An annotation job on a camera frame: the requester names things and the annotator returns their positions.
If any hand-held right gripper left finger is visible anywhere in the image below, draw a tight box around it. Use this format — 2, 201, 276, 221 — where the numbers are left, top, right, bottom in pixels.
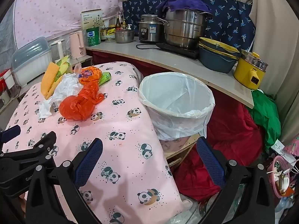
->
26, 138, 104, 224

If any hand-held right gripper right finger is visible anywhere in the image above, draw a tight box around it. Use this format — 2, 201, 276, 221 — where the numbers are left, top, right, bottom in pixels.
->
196, 137, 278, 224

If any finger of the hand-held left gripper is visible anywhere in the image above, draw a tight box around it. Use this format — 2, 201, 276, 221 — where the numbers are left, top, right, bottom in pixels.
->
0, 131, 57, 171
0, 125, 21, 145

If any red plastic bag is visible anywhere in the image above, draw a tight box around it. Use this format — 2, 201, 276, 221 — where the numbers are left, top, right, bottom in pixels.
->
59, 83, 105, 121

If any white waste bin with liner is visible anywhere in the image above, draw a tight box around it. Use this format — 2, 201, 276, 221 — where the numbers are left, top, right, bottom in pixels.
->
138, 72, 215, 141

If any white tissue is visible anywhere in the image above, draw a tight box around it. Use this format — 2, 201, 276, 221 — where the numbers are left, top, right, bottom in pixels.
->
38, 73, 83, 119

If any yellow green snack packet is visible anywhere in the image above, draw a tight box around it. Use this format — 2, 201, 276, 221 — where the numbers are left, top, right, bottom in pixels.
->
55, 55, 75, 83

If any orange printed plastic bag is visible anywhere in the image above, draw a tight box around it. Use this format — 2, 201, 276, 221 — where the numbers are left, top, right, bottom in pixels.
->
78, 66, 103, 87

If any wooden stool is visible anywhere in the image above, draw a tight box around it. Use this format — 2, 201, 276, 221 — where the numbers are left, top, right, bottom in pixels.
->
161, 133, 201, 168

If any red cloth bundle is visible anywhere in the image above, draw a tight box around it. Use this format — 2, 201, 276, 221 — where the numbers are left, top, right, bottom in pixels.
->
172, 93, 265, 202

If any pink panda print blanket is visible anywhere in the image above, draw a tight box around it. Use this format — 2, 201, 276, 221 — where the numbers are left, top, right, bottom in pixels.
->
0, 61, 194, 224

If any red white storage container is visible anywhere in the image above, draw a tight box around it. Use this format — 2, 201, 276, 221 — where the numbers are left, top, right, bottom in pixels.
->
0, 69, 20, 98

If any clear plastic wrap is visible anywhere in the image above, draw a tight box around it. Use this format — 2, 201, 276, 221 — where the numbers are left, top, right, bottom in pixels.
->
169, 197, 211, 224

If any pink plastic basket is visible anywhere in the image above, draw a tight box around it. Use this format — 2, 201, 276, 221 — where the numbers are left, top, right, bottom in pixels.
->
266, 155, 292, 199

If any white paper tag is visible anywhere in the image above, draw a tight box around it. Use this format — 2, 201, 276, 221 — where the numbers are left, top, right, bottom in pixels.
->
271, 139, 285, 155

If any green plastic bag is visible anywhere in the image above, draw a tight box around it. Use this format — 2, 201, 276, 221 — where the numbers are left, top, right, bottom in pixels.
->
249, 90, 282, 152

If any white dish box translucent lid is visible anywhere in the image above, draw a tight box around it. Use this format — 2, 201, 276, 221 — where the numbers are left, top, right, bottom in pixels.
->
11, 37, 53, 88

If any pink printed cloth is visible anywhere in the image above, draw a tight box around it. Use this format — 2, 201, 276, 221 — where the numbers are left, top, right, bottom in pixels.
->
284, 133, 299, 157

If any white glass kettle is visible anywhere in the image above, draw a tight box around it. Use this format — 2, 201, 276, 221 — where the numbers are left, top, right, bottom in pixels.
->
49, 38, 67, 62

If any yellow electric pot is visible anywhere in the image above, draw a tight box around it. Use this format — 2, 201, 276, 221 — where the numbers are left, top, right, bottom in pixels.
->
234, 49, 269, 90

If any blue yellow-rimmed basin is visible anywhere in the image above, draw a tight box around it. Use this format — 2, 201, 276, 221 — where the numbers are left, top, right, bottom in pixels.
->
198, 47, 239, 73
199, 37, 241, 54

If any pink electric kettle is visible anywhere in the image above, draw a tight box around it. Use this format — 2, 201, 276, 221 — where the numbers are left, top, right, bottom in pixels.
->
69, 30, 86, 60

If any dark red counter curtain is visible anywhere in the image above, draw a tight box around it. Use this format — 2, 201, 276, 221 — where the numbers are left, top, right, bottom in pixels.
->
91, 50, 246, 108

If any black induction cooktop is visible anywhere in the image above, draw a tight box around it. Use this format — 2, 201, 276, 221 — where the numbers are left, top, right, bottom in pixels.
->
156, 42, 199, 60

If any green tin can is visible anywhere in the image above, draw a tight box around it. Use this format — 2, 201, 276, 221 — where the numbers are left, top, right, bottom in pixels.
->
86, 27, 101, 47

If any grey curved counter shelf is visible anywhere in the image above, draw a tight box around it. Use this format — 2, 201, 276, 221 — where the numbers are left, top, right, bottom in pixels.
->
85, 36, 255, 109

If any dark sauce bottle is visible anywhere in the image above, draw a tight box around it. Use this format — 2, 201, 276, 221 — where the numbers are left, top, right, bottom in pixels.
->
100, 21, 108, 42

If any beige curtain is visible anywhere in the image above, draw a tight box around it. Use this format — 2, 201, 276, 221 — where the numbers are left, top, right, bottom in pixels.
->
236, 0, 299, 143

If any small steel pot with lid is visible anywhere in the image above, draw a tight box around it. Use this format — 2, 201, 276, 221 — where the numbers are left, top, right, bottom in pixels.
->
114, 29, 135, 44

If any cream carton box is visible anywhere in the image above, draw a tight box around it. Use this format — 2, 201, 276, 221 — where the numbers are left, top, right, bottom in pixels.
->
81, 9, 104, 30

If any large steel steamer pot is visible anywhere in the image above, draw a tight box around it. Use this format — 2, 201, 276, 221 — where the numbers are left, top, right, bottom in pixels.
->
156, 8, 213, 50

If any pink dotted sheet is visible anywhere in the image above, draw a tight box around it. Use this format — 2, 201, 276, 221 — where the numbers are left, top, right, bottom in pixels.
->
9, 0, 141, 49

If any navy leaf print cloth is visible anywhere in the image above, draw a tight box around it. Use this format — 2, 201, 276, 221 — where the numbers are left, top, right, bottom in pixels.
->
122, 0, 256, 52

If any steel rice cooker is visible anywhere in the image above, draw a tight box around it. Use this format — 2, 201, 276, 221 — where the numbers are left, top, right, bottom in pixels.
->
138, 14, 165, 43

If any purple towel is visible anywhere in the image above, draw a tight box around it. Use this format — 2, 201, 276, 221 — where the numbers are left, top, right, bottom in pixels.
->
156, 0, 212, 13

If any black power cable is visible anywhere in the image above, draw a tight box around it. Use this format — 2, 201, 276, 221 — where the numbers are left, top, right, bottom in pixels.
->
135, 42, 164, 50

